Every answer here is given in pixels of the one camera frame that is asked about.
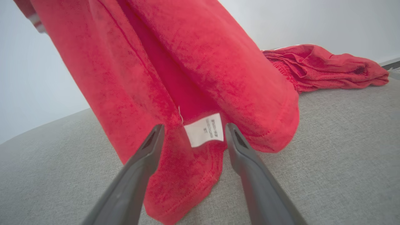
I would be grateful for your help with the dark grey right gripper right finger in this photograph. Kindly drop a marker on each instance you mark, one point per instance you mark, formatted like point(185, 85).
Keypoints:
point(259, 187)

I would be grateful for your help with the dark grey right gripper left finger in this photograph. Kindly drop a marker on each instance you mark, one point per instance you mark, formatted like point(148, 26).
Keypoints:
point(134, 181)

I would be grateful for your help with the red shirt with white sleeves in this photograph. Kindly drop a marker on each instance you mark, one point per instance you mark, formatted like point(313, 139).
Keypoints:
point(187, 62)

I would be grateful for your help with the grey fabric sofa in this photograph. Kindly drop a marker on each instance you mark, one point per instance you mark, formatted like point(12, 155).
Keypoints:
point(343, 150)

